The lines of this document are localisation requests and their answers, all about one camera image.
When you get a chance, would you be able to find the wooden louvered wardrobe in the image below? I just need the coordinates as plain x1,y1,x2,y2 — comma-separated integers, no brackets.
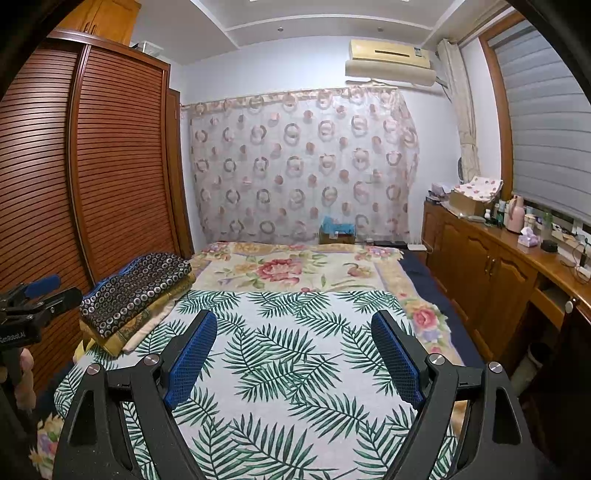
0,28,195,393

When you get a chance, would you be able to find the wooden overhead cabinet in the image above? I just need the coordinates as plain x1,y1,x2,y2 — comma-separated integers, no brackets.
60,0,141,46

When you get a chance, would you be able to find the navy bed sheet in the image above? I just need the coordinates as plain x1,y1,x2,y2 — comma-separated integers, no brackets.
399,249,485,365

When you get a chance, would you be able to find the cardboard box with blue contents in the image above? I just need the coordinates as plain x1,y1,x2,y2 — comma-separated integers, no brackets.
318,216,357,245

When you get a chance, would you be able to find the beige window curtain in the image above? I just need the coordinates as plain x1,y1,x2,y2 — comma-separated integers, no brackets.
436,39,481,183

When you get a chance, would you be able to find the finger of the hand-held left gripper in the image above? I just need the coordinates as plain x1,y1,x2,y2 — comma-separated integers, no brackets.
7,275,62,303
18,287,84,321

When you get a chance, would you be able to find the wall air conditioner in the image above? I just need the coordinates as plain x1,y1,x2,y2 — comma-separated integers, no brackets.
345,39,437,88

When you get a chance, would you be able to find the waste bin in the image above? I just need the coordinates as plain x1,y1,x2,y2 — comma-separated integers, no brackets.
510,342,552,398

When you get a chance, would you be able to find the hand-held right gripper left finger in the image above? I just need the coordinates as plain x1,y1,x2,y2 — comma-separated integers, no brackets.
52,309,219,480

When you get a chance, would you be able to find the pink thermos bottle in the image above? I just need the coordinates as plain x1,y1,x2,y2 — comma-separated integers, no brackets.
506,195,525,232

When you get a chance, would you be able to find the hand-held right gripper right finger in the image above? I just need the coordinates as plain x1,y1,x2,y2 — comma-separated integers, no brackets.
370,309,539,480

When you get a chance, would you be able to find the gold sunflower print cloth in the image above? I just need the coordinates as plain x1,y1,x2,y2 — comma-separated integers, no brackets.
78,277,197,356

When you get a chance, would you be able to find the floral blanket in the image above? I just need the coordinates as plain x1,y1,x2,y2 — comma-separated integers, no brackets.
30,241,465,480

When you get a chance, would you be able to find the navy patterned pajama top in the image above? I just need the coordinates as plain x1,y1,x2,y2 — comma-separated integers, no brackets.
79,251,192,337

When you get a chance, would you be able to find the person's left hand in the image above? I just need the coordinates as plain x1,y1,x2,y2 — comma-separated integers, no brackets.
14,348,38,408

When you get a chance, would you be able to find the wooden sideboard cabinet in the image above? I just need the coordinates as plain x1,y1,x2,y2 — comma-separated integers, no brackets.
421,198,591,370

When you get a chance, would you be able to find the box with floral cloth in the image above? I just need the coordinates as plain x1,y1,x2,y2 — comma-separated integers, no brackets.
449,175,504,217

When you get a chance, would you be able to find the sheer circle pattern curtain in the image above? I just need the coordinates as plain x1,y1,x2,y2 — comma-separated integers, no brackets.
182,85,421,245

